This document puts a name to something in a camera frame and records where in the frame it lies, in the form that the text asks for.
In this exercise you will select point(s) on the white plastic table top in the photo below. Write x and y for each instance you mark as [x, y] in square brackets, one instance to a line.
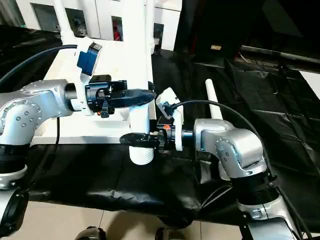
[112, 62]

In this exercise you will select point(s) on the white plastic table leg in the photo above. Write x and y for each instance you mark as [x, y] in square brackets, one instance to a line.
[150, 25]
[136, 50]
[213, 100]
[63, 20]

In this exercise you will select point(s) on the red bottle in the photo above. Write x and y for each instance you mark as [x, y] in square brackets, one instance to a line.
[117, 30]

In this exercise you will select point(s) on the small yellow label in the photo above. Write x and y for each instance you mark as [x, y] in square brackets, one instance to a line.
[215, 47]

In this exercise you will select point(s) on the white sideboard cabinet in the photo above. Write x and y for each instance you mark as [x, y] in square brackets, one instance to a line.
[100, 15]

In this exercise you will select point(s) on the black right robot foot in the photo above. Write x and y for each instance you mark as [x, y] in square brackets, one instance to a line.
[170, 235]

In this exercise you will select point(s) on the black work mat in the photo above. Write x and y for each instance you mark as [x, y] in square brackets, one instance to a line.
[275, 125]

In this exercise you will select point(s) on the long black pole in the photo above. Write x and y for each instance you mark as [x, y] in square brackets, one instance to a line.
[280, 54]

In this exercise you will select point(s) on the flat white board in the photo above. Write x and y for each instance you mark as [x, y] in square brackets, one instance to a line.
[311, 82]

